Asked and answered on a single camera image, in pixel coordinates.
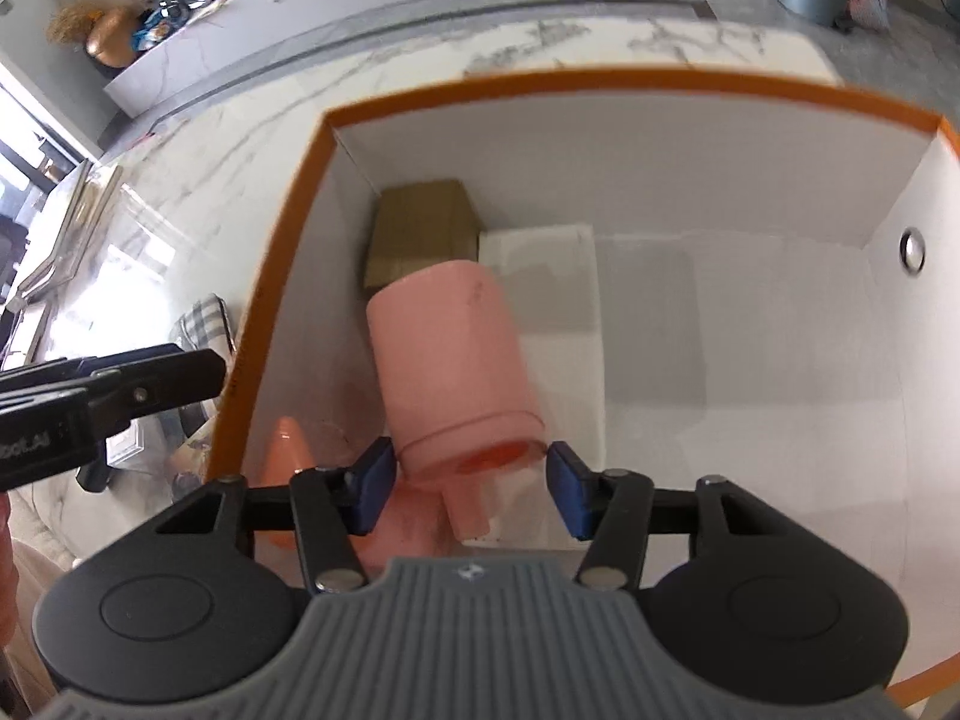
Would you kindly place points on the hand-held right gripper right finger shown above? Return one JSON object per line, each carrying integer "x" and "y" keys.
{"x": 566, "y": 491}

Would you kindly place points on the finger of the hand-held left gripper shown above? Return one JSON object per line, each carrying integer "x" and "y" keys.
{"x": 180, "y": 386}
{"x": 90, "y": 367}

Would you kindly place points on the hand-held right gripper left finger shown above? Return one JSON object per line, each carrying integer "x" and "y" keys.
{"x": 375, "y": 484}

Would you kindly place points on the plaid zip case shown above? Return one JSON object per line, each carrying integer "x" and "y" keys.
{"x": 202, "y": 322}

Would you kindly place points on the white rectangular box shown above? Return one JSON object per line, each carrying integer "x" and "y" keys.
{"x": 555, "y": 292}

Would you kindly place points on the brown cardboard box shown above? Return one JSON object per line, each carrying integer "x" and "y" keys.
{"x": 420, "y": 229}

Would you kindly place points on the orange cardboard box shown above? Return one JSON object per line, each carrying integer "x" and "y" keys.
{"x": 675, "y": 165}

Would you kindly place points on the stack of large books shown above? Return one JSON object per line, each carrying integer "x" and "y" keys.
{"x": 67, "y": 232}

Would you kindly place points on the glass balcony door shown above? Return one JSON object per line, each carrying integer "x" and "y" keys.
{"x": 30, "y": 150}

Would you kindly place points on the golden vase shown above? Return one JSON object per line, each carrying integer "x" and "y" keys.
{"x": 112, "y": 37}

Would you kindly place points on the dried flower bunch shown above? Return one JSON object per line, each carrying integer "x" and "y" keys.
{"x": 71, "y": 22}

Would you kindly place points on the blue snack bags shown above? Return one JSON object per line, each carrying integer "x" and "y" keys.
{"x": 157, "y": 26}

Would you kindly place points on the white marble console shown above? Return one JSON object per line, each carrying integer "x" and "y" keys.
{"x": 300, "y": 22}

